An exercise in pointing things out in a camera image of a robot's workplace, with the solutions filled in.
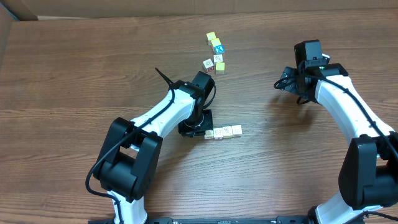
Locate blue pictogram block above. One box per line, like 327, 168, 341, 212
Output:
205, 129, 214, 139

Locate white block red letters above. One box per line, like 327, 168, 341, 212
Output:
213, 128, 224, 140

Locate plain white wooden block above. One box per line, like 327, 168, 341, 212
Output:
232, 125, 243, 137

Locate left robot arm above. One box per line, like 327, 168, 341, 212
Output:
85, 72, 216, 224

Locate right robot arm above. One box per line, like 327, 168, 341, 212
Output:
274, 40, 397, 224

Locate white block red side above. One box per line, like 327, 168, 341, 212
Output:
203, 58, 215, 73

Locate white patterned block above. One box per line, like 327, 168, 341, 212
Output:
213, 54, 223, 64

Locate blue X block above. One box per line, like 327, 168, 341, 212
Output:
213, 45, 225, 54

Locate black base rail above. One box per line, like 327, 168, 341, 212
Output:
145, 215, 316, 224

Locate cardboard box wall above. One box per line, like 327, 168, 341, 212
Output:
1, 0, 397, 21

